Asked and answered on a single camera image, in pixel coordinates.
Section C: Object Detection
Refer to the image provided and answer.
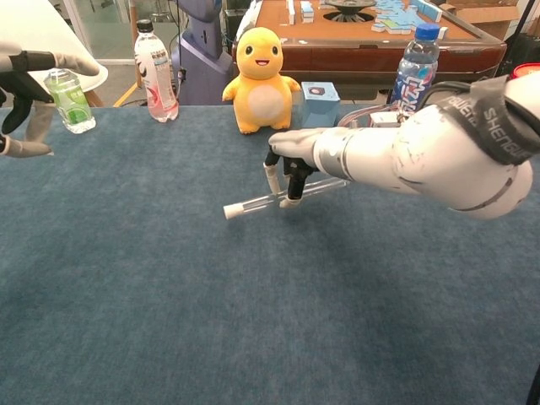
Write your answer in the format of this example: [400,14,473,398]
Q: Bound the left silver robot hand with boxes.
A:
[0,40,101,159]

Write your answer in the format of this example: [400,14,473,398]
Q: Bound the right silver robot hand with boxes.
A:
[263,127,328,210]

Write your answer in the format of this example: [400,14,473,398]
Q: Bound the transparent glass test tube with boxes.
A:
[235,177,351,214]

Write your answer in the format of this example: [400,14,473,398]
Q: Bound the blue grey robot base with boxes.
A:
[170,0,234,105]

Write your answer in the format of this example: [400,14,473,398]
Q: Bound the light blue small box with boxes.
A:
[300,81,341,129]

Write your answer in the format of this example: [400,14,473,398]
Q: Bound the green label water bottle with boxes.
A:
[42,67,97,134]

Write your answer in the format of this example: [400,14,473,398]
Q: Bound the white chair wooden legs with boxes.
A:
[0,0,110,109]

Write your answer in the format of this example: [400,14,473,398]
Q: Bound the yellow plush duck toy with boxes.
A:
[222,26,302,135]

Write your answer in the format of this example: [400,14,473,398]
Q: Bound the white pink toothpaste box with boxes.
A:
[369,111,406,127]

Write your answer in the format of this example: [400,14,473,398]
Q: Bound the brown mahjong table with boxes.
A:
[230,0,507,105]

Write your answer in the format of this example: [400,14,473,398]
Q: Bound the pink label drink bottle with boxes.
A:
[133,19,180,124]

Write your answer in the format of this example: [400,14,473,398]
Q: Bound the blue cap water bottle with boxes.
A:
[388,23,440,115]

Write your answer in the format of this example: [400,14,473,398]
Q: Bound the black mahjong table centre dome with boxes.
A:
[322,0,378,22]

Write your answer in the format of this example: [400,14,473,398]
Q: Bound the blue table mat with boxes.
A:
[0,103,540,405]

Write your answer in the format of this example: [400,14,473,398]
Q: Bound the cardboard box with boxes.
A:
[446,0,524,41]

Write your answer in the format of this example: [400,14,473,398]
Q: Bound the red snack canister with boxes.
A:
[508,62,540,81]

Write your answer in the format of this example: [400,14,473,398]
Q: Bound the black tripod stand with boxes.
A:
[487,0,532,81]

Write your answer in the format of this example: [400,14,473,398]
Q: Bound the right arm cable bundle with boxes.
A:
[337,79,486,127]

